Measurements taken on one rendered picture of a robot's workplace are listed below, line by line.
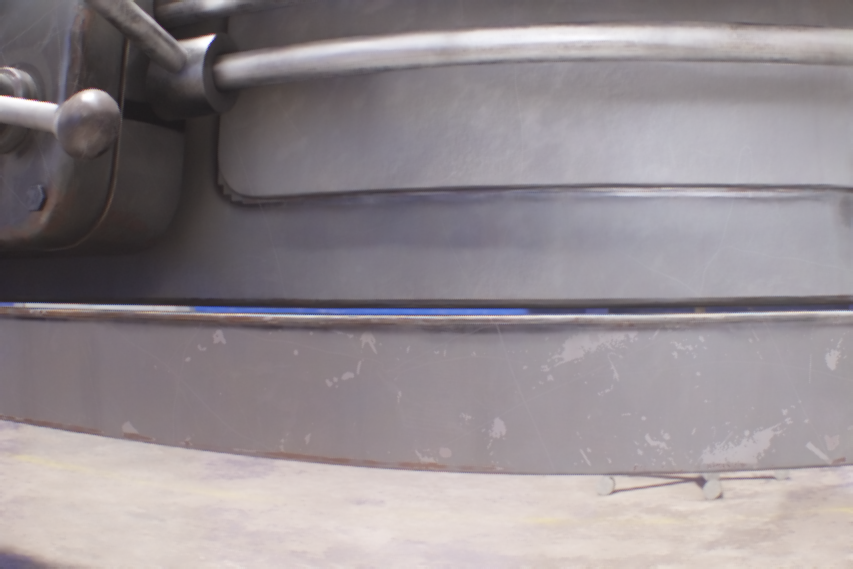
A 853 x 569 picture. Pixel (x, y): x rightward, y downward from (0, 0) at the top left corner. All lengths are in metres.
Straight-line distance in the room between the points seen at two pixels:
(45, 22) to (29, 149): 0.08
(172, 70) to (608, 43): 0.25
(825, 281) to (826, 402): 0.18
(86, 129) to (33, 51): 0.14
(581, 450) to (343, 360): 0.11
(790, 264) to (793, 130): 0.08
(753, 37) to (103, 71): 0.36
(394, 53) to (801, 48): 0.22
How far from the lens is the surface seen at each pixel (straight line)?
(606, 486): 2.79
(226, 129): 0.71
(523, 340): 0.45
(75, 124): 0.48
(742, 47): 0.54
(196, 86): 0.62
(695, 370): 0.44
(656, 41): 0.55
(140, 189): 0.64
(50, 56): 0.60
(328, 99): 0.68
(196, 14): 0.65
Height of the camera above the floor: 0.47
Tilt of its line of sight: 2 degrees up
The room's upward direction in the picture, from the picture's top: straight up
